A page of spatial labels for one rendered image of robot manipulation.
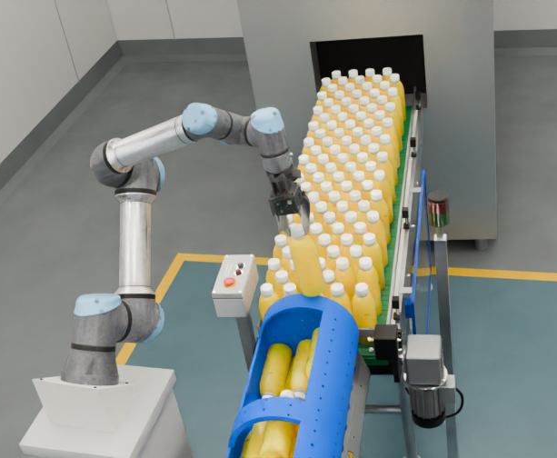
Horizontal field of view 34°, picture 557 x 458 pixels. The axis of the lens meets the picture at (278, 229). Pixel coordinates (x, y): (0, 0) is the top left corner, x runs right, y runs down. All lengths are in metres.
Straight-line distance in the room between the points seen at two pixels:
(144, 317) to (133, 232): 0.24
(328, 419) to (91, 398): 0.60
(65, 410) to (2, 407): 1.99
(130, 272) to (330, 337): 0.57
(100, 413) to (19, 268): 2.95
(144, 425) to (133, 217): 0.57
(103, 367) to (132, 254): 0.33
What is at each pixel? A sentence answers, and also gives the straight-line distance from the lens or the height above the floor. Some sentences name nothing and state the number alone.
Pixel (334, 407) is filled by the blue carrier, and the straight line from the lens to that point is 2.36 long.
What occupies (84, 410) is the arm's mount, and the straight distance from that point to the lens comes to 2.44.
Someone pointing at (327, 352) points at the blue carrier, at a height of 1.20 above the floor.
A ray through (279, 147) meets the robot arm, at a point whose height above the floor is 1.73.
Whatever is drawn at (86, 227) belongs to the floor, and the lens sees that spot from 5.46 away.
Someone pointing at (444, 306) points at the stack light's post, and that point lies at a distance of 3.13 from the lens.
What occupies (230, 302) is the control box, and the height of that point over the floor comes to 1.06.
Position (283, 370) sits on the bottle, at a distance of 2.61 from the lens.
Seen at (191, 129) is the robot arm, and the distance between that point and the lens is 2.23.
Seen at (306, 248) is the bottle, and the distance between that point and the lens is 2.45.
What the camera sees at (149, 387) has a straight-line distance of 2.55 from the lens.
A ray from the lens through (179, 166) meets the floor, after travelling 5.81.
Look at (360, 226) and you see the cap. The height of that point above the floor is 1.11.
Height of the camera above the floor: 2.86
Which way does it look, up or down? 35 degrees down
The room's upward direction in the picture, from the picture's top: 10 degrees counter-clockwise
